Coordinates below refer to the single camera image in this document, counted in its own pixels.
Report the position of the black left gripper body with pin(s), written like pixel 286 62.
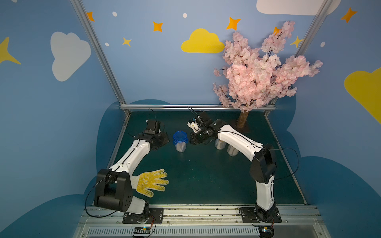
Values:
pixel 160 140

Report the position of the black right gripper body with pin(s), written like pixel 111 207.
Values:
pixel 196 138

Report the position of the clear blue-lid container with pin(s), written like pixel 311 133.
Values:
pixel 232 151
pixel 180 140
pixel 219 144

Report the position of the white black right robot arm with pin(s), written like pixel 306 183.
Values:
pixel 262 157

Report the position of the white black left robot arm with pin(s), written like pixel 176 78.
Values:
pixel 115 187

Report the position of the yellow white work glove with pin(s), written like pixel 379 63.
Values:
pixel 147 182

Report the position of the pink artificial blossom tree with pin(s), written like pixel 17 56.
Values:
pixel 257 75

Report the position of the left small circuit board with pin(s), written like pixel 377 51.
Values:
pixel 141 231

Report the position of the small circuit board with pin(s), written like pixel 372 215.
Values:
pixel 141 231
pixel 266 232

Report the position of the right small circuit board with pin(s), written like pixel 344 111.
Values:
pixel 266 232

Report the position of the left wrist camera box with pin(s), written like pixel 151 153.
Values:
pixel 153 127

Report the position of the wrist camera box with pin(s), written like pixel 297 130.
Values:
pixel 200 122
pixel 153 127

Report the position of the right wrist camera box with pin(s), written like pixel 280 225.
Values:
pixel 200 122

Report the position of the horizontal aluminium back rail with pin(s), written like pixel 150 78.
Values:
pixel 174 107

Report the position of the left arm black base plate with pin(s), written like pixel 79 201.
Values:
pixel 154 214

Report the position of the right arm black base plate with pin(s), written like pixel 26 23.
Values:
pixel 247 215

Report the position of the front aluminium rail frame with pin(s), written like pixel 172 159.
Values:
pixel 205 221

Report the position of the left aluminium corner post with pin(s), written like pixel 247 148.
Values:
pixel 86 23

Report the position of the aluminium corner post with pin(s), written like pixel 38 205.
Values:
pixel 86 23
pixel 308 14

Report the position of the right aluminium corner post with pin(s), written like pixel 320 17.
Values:
pixel 308 14

